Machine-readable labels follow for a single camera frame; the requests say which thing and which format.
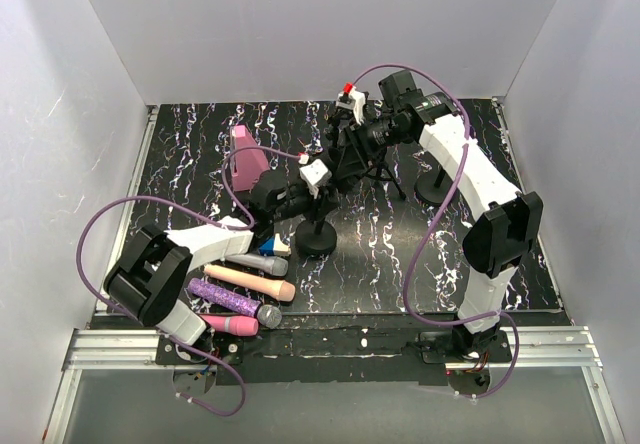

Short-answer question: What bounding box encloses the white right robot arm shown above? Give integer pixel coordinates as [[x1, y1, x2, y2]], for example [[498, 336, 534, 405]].
[[379, 64, 543, 362]]

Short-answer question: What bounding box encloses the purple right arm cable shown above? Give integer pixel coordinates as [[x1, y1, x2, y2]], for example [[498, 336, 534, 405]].
[[352, 63, 519, 399]]

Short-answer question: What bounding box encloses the black round-base stand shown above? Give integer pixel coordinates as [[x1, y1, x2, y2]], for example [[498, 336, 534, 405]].
[[294, 146, 339, 256], [414, 154, 452, 206]]

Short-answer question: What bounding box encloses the aluminium frame rail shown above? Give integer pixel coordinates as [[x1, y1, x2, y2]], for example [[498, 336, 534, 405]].
[[42, 103, 626, 444]]

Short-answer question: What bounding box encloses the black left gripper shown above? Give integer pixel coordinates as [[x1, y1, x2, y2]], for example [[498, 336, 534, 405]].
[[270, 180, 338, 225]]

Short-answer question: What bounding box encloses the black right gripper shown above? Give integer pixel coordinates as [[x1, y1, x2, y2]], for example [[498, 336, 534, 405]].
[[335, 115, 410, 179]]

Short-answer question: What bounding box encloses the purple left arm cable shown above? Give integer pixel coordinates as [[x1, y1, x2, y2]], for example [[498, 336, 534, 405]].
[[76, 145, 314, 418]]

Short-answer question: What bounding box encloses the beige microphone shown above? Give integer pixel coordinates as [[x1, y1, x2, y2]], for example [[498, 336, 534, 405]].
[[204, 264, 296, 302]]

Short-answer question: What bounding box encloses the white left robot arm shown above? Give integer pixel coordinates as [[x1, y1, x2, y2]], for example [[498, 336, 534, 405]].
[[104, 165, 338, 364]]

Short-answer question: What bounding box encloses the pink plastic microphone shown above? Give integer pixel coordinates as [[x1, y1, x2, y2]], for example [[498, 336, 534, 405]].
[[201, 315, 259, 337]]

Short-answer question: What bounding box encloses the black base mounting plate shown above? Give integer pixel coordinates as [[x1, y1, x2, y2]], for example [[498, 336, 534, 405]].
[[154, 308, 571, 388]]

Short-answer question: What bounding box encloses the silver microphone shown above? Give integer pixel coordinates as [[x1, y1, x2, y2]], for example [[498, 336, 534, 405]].
[[225, 254, 289, 277]]

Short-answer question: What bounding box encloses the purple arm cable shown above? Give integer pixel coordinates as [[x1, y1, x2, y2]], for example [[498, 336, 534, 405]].
[[352, 63, 519, 399], [76, 145, 314, 418]]

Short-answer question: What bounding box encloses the purple glitter microphone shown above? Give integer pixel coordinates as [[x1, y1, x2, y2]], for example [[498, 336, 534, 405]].
[[187, 278, 282, 329]]

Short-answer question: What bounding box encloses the blue and white small block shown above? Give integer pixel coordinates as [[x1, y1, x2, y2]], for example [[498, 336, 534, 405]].
[[258, 233, 291, 258]]

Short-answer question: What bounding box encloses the black tripod microphone stand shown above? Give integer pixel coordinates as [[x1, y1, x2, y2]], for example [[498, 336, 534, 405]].
[[365, 160, 407, 200]]

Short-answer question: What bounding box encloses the black tripod shock-mount stand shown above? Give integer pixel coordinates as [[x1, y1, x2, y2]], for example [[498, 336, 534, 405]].
[[311, 108, 351, 158]]

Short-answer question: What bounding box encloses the pink wedge-shaped box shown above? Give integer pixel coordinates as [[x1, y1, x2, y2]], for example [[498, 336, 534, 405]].
[[231, 125, 269, 192]]

